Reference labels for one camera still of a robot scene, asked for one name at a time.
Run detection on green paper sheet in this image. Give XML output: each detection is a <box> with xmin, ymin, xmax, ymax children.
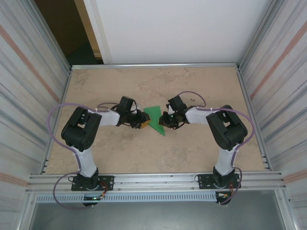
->
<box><xmin>143</xmin><ymin>105</ymin><xmax>166</xmax><ymax>137</ymax></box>

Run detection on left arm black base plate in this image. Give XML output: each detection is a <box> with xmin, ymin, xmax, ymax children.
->
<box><xmin>71</xmin><ymin>175</ymin><xmax>115</xmax><ymax>192</ymax></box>

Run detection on aluminium frame post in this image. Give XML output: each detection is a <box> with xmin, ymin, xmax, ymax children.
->
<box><xmin>236</xmin><ymin>0</ymin><xmax>286</xmax><ymax>70</ymax></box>

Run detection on small circuit board with LED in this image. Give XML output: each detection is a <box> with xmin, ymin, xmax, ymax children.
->
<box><xmin>83</xmin><ymin>195</ymin><xmax>106</xmax><ymax>202</ymax></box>

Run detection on long aluminium mounting rail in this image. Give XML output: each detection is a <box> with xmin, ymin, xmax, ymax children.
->
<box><xmin>25</xmin><ymin>170</ymin><xmax>288</xmax><ymax>194</ymax></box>

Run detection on aluminium table side rail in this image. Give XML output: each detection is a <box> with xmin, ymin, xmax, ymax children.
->
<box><xmin>42</xmin><ymin>68</ymin><xmax>73</xmax><ymax>174</ymax></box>
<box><xmin>236</xmin><ymin>67</ymin><xmax>273</xmax><ymax>171</ymax></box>

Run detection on tan wooden door edge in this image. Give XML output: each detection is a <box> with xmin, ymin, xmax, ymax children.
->
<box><xmin>73</xmin><ymin>0</ymin><xmax>104</xmax><ymax>58</ymax></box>

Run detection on grey slotted cable duct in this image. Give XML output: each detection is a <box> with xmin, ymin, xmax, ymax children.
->
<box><xmin>35</xmin><ymin>191</ymin><xmax>218</xmax><ymax>204</ymax></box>

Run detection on grey metal lower panel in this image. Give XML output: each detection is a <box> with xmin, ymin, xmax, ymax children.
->
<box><xmin>28</xmin><ymin>202</ymin><xmax>287</xmax><ymax>230</ymax></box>

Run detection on aluminium table edge rail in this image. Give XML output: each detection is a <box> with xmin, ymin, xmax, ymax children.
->
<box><xmin>70</xmin><ymin>62</ymin><xmax>241</xmax><ymax>71</ymax></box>

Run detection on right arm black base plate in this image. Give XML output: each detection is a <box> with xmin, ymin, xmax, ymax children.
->
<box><xmin>197</xmin><ymin>172</ymin><xmax>241</xmax><ymax>190</ymax></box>

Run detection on white door frame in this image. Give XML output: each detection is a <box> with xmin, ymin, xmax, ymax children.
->
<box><xmin>83</xmin><ymin>0</ymin><xmax>113</xmax><ymax>65</ymax></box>

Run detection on small yellow cable connector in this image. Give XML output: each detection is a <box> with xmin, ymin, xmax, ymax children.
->
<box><xmin>215</xmin><ymin>191</ymin><xmax>232</xmax><ymax>201</ymax></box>

